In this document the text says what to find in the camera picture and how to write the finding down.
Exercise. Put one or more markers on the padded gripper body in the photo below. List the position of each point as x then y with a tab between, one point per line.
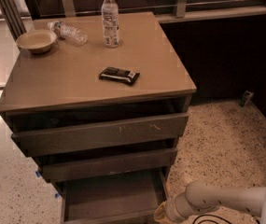
171	209

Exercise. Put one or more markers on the drawer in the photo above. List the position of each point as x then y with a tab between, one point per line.
128	198
109	165
102	134

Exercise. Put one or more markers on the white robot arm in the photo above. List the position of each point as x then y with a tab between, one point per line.
200	198

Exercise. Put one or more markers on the brown drawer cabinet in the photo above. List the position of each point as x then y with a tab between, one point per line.
62	87

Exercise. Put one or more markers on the blue tape piece lower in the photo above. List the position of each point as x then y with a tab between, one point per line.
57	195

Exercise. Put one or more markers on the blue tape piece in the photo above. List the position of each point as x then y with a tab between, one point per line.
37	174
57	195

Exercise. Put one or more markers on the blue tape piece upper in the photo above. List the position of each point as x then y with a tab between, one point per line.
37	174

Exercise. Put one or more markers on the black snack packet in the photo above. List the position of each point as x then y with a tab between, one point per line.
119	75

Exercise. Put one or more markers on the lying clear water bottle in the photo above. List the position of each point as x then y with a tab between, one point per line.
66	31

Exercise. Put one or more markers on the upright clear water bottle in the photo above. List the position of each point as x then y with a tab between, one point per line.
110	22

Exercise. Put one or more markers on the beige bowl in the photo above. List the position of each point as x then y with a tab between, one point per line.
37	41

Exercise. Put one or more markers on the small metal floor bracket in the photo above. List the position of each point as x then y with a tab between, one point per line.
247	96

